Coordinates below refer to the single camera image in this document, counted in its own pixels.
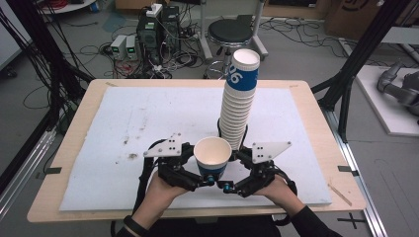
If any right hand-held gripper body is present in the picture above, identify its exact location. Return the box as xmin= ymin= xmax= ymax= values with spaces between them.
xmin=239 ymin=141 xmax=293 ymax=198

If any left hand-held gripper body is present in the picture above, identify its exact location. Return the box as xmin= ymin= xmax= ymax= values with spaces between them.
xmin=143 ymin=132 xmax=196 ymax=192

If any brown round cup holder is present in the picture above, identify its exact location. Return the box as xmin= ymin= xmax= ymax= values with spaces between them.
xmin=215 ymin=118 xmax=250 ymax=163

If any blue banded paper cup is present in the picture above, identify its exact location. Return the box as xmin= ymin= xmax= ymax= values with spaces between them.
xmin=193 ymin=135 xmax=233 ymax=182

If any stack of white paper cups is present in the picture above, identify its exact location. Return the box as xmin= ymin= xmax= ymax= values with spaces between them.
xmin=217 ymin=48 xmax=261 ymax=152

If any person's left hand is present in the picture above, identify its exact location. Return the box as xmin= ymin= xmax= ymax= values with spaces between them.
xmin=131 ymin=172 xmax=190 ymax=231

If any person's right hand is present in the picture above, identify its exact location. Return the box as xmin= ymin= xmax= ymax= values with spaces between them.
xmin=254 ymin=174 xmax=306 ymax=218

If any person's dark lap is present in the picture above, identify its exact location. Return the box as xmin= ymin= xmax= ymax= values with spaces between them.
xmin=144 ymin=215 xmax=297 ymax=237

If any white table mat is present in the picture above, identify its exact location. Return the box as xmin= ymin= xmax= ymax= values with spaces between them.
xmin=58 ymin=86 xmax=333 ymax=211

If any black wristband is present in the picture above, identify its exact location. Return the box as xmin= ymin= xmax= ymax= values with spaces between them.
xmin=123 ymin=215 xmax=151 ymax=237

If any black tape piece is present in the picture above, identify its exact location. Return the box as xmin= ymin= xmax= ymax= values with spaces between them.
xmin=337 ymin=165 xmax=360 ymax=178
xmin=36 ymin=166 xmax=63 ymax=181

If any thin wooden stick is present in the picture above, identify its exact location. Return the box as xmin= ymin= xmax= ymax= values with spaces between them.
xmin=329 ymin=185 xmax=353 ymax=207

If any grey bench power supply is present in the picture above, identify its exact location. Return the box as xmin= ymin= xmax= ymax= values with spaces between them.
xmin=110 ymin=34 xmax=127 ymax=61
xmin=126 ymin=35 xmax=139 ymax=61

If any black computer tower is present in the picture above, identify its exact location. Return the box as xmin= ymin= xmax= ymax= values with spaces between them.
xmin=136 ymin=14 xmax=163 ymax=66
xmin=161 ymin=5 xmax=181 ymax=53

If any black floor tape cross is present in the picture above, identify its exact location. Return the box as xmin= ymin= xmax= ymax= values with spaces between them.
xmin=336 ymin=211 xmax=367 ymax=231

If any white metal stand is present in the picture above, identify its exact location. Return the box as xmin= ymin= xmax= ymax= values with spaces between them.
xmin=197 ymin=0 xmax=270 ymax=62

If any black round stool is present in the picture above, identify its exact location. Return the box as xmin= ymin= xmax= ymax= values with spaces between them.
xmin=207 ymin=18 xmax=255 ymax=80

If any white floor board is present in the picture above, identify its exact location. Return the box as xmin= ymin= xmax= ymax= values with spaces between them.
xmin=355 ymin=64 xmax=419 ymax=137

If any white power adapter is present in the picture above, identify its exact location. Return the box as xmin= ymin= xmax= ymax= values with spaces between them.
xmin=145 ymin=3 xmax=164 ymax=18

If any cardboard box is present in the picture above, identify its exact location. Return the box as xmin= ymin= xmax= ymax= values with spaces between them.
xmin=324 ymin=0 xmax=411 ymax=41

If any white round table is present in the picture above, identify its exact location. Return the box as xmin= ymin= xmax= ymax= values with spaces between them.
xmin=39 ymin=0 xmax=97 ymax=15

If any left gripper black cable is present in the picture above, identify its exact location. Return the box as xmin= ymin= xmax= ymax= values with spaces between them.
xmin=131 ymin=137 xmax=168 ymax=216

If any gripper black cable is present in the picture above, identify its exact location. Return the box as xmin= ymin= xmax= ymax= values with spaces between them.
xmin=131 ymin=137 xmax=168 ymax=216
xmin=272 ymin=167 xmax=299 ymax=227

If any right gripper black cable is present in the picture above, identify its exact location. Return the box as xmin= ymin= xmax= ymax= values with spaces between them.
xmin=272 ymin=167 xmax=299 ymax=227

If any aluminium floor rail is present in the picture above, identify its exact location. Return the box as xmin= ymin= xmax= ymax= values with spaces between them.
xmin=0 ymin=128 xmax=57 ymax=220
xmin=323 ymin=108 xmax=389 ymax=237

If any tangle of black floor cables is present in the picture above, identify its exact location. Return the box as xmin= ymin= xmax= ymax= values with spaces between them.
xmin=258 ymin=16 xmax=350 ymax=50

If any black frame post with cables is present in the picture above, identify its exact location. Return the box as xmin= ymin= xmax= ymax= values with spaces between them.
xmin=0 ymin=0 xmax=95 ymax=196

